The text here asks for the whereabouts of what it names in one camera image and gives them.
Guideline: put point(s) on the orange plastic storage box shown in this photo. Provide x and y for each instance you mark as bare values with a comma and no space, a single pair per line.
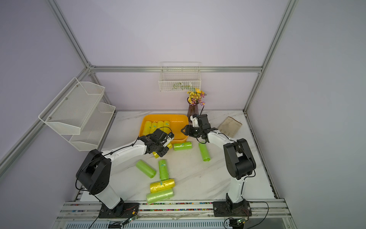
177,122

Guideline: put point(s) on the purple glass vase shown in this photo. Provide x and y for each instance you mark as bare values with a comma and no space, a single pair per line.
192,110

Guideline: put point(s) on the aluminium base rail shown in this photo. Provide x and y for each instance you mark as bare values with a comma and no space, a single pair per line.
195,209

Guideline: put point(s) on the white wire wall basket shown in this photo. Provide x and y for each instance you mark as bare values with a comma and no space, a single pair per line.
180,76

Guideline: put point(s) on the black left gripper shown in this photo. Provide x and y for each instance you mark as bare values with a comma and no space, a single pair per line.
161,153

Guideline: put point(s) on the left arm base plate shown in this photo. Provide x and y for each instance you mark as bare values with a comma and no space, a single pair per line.
122,210

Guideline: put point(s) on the light green trash bag roll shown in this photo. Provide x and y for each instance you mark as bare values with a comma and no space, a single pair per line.
159,196

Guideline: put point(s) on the cream work glove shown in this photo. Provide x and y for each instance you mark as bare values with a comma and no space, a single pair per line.
230,127

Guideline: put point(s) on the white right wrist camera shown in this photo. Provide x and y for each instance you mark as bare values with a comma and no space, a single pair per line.
194,120

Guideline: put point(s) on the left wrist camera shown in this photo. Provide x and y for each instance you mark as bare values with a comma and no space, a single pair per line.
168,139

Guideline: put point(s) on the aluminium corner frame post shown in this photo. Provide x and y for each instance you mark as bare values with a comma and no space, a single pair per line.
289,10

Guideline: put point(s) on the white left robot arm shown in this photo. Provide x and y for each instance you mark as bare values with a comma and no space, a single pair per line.
95,172

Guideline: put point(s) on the yellow purple artificial flowers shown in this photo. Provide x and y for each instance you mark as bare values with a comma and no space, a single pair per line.
196,97

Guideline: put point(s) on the white mesh lower shelf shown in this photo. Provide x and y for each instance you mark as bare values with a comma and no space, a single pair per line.
94,130

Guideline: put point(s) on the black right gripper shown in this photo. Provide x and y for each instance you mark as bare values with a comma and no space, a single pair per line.
189,131

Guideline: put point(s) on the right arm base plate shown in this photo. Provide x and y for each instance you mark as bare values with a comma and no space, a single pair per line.
225,209

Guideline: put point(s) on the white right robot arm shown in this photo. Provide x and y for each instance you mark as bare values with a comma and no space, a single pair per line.
239,159

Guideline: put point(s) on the yellow trash bag roll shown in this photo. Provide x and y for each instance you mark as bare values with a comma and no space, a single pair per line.
162,185
167,128
153,127
147,128
160,125
156,155

